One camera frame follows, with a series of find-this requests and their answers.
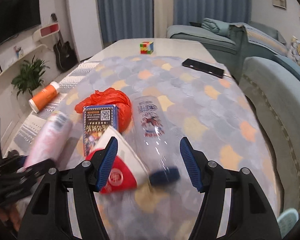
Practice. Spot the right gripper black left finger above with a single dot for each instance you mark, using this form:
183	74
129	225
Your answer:
47	215

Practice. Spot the pink white plastic bottle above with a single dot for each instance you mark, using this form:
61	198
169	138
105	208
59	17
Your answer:
50	140

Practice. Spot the red paper cup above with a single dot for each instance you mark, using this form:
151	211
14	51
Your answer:
128	171

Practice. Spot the blue snack box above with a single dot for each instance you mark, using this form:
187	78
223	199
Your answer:
96	120

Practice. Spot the clear bottle blue cap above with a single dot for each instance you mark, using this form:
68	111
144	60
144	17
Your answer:
153	140

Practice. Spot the person's left hand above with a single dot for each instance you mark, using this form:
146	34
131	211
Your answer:
11	213

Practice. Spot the teal plastic basket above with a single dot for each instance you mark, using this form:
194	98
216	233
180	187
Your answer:
287	220

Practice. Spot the orange white cup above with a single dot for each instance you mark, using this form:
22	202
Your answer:
43	97

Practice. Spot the green potted plant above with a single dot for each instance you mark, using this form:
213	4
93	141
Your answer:
30	76

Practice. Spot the red plastic bag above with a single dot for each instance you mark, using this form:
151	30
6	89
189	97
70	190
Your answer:
110	96

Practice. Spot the black acoustic guitar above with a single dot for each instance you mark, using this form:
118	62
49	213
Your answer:
65	55

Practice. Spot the teal sofa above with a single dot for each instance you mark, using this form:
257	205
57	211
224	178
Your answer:
256	57

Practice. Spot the patterned grey tablecloth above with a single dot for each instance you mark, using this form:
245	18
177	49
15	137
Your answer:
212	113

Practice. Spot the black smartphone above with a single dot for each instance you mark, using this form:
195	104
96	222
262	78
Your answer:
203	67

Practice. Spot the black television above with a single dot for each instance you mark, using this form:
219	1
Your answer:
17	16

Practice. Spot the colourful puzzle cube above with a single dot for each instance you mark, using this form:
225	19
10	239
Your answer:
146	47

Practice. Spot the white refrigerator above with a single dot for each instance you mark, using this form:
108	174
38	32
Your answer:
85	27

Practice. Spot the folded teal blanket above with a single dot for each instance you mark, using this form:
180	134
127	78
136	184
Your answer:
215	26

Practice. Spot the blue curtain left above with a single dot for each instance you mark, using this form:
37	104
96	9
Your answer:
123	19

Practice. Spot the blue curtain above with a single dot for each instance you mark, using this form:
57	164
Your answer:
123	19
186	11

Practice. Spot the blue curtain right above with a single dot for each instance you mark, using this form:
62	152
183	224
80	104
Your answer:
186	11

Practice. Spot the cream sheer curtain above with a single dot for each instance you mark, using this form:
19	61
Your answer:
163	17

